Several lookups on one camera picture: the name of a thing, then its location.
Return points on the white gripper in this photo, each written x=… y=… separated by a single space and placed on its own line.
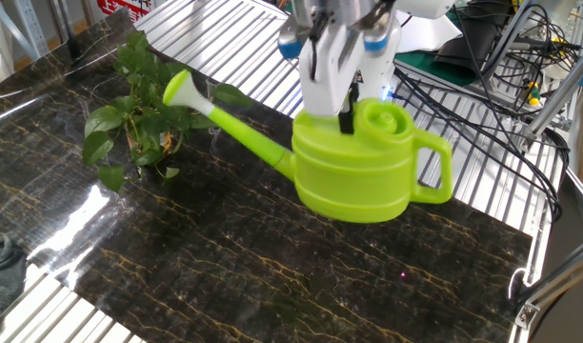
x=327 y=90

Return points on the lime green watering can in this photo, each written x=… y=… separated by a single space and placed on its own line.
x=353 y=176

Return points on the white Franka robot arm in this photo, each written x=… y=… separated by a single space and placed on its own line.
x=425 y=8

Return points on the green leafy potted plant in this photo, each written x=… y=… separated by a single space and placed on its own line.
x=148 y=119

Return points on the black marble pattern mat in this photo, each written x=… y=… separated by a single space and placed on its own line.
x=391 y=267

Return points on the grey metal bar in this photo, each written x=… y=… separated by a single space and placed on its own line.
x=506 y=40

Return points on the slanted aluminium profile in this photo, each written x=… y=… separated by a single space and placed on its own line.
x=560 y=93

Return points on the dark grey panel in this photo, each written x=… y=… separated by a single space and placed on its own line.
x=575 y=224

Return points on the red white sign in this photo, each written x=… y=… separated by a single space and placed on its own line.
x=125 y=7

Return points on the grey perforated shelf upright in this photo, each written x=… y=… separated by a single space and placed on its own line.
x=32 y=26

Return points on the grey crumpled cloth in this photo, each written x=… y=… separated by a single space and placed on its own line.
x=6 y=271

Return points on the silver blue-tipped flange bracket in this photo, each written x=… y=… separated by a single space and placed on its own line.
x=290 y=46
x=376 y=42

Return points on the aluminium profile with bracket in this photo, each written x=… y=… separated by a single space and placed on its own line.
x=553 y=286

